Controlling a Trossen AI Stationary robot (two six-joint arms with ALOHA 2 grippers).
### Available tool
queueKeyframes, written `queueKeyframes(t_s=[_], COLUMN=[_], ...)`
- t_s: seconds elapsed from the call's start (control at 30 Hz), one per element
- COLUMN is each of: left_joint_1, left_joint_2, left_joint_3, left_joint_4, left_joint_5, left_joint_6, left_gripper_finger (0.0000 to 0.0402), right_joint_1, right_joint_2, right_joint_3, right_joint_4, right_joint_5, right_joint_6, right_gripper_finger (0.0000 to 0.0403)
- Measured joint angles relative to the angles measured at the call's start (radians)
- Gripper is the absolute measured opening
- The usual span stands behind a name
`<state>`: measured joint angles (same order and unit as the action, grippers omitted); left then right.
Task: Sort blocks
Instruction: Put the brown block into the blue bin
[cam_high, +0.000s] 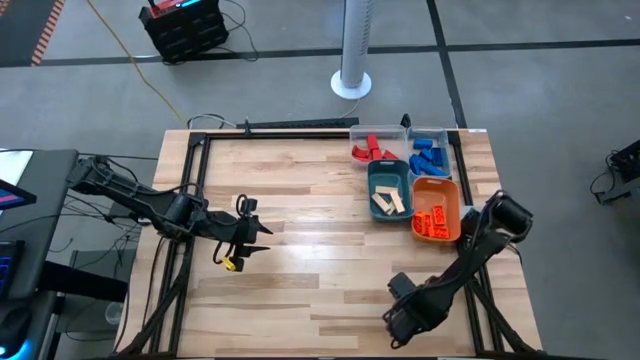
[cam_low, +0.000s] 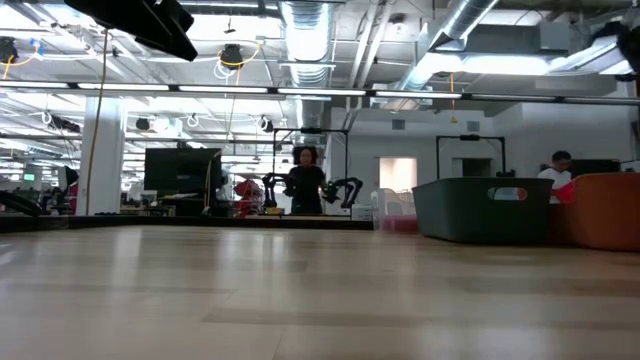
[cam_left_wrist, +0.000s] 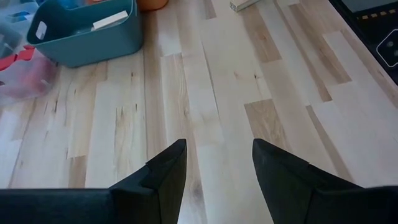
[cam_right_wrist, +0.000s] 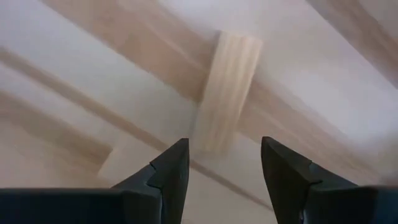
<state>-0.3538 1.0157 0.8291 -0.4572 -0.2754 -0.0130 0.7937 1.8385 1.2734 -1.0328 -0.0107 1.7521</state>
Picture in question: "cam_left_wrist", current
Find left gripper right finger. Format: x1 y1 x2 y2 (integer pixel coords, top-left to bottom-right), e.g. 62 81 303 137
252 138 364 224

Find orange plastic bin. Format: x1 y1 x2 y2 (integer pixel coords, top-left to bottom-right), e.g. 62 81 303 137
136 0 170 12

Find teal plastic bin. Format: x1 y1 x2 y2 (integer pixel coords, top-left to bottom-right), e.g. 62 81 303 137
26 0 144 68

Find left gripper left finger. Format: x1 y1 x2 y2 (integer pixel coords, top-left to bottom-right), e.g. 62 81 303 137
108 138 188 224

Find plain wooden block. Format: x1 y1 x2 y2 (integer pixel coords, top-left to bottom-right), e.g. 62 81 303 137
91 9 129 31
229 0 261 13

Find red toy brick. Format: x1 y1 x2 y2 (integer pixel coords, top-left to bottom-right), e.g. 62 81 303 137
0 44 35 72

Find blue toy brick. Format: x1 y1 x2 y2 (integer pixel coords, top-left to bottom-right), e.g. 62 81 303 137
12 11 31 23

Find clear plastic bin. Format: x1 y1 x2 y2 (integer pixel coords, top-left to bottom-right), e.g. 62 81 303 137
0 0 40 58
0 43 60 105

